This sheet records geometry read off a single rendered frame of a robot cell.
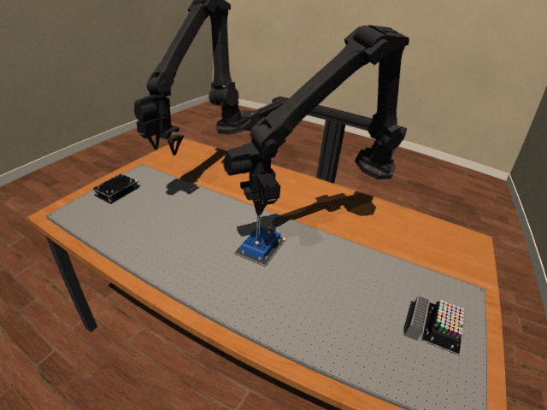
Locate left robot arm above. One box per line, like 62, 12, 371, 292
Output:
224, 25, 409, 205

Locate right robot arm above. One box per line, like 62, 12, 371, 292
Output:
134, 0, 249, 138

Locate blue grid rack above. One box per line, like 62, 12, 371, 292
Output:
241, 225, 280, 261

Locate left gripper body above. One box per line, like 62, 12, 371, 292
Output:
240, 169, 271, 201

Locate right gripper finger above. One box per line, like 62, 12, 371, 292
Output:
168, 134, 184, 155
148, 132, 160, 150

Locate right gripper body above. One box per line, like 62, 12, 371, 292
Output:
154, 114, 180, 141

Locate white perforated base plate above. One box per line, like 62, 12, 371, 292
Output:
46, 164, 488, 410

